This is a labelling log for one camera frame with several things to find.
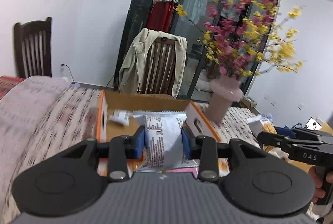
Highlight silver snack packet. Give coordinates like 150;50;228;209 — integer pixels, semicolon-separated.
133;111;198;172

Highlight person's right hand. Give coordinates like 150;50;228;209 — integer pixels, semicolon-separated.
308;166;332;205

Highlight white snack packet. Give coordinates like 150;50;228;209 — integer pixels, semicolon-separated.
108;110;133;126

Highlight orange cardboard snack box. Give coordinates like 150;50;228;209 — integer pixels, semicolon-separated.
97;91;221;174

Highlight cracker packet on table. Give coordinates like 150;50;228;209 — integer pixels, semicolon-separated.
248;123;277;138

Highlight blue plastic bag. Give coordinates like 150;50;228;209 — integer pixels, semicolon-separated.
246;114;273;124

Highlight pink glass vase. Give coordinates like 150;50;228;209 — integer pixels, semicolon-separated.
205;75;243;123

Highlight beige jacket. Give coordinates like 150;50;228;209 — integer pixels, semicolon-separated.
119;28;187;98

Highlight wooden chair with jacket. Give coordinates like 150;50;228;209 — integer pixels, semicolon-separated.
138;38;175;95

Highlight calligraphy print tablecloth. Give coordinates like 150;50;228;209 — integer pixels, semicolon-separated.
0;84;277;224

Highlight pink and yellow flower branches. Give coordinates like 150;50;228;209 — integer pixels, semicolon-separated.
175;0;305;79

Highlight dark wooden chair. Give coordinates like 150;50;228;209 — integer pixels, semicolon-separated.
13;17;52;79

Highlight red hanging garment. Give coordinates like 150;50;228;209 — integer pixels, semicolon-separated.
146;0;178;32

